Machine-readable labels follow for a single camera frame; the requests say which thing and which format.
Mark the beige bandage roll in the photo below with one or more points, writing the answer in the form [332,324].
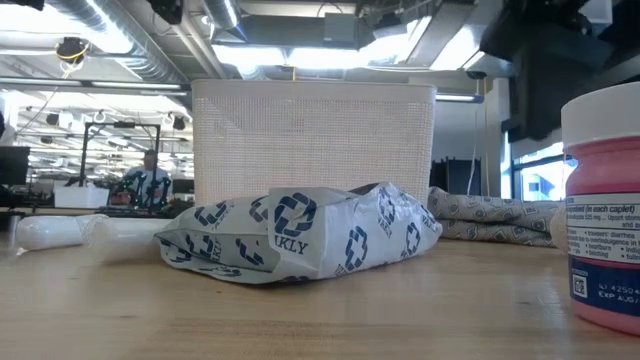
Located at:
[559,227]

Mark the white pouch blue cross print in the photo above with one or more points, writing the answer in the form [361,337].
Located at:
[320,235]

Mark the black monitor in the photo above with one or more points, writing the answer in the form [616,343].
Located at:
[14,165]

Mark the white perforated plastic basket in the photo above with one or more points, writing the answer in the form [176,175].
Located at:
[310,145]

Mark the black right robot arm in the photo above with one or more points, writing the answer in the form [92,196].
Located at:
[550,65]

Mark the person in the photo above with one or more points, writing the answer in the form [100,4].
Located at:
[150,175]

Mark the white plastic bin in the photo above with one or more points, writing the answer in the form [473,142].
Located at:
[80,196]

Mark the black metal frame stand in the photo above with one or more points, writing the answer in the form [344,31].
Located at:
[120,125]

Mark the pink medicine bottle white cap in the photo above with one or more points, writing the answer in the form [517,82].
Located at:
[607,170]

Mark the grey patterned folded cloth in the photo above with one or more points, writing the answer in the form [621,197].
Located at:
[495,215]

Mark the black cabinet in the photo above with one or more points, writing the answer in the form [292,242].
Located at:
[452,177]

